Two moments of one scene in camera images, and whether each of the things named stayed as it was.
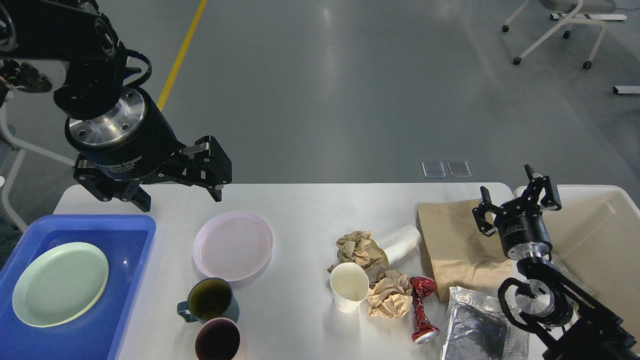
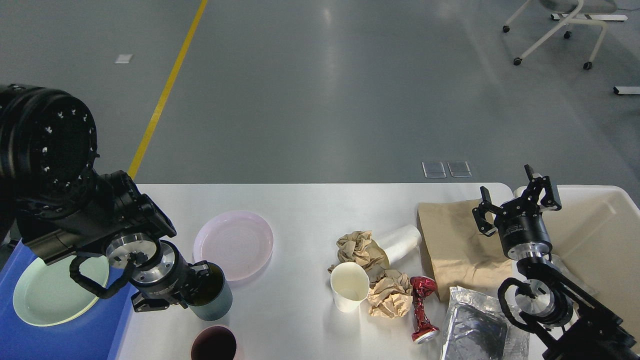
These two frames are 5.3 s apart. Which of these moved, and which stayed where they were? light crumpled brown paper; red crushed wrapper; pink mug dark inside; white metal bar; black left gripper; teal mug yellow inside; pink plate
Moved: teal mug yellow inside; black left gripper; pink mug dark inside
Stayed: red crushed wrapper; light crumpled brown paper; white metal bar; pink plate
